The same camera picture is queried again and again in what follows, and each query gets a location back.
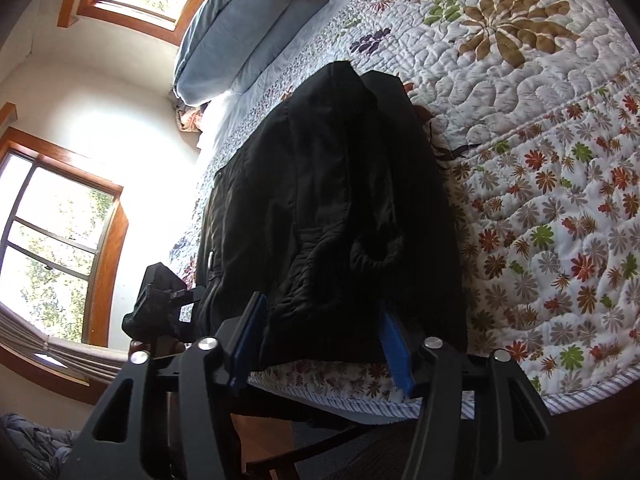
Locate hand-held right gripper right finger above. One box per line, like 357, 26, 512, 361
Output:
377, 305, 568, 480

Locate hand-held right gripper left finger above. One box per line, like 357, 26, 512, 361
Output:
60, 292, 268, 480

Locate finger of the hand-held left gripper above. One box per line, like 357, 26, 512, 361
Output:
169, 285, 207, 326

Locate black quilted pants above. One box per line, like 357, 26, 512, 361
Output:
192, 60, 468, 368

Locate beige gathered curtain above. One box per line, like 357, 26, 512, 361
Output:
0, 305, 132, 387

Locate beige clothes pile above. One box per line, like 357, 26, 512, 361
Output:
172, 95, 206, 133

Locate grey quilted cloth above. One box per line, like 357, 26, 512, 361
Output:
0, 412, 78, 480

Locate floral quilted bedspread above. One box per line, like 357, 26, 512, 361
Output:
170, 0, 640, 421

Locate large light blue pillow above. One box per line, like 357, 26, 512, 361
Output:
172, 0, 296, 107

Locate flat light blue pillow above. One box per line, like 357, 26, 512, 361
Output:
227, 0, 326, 96

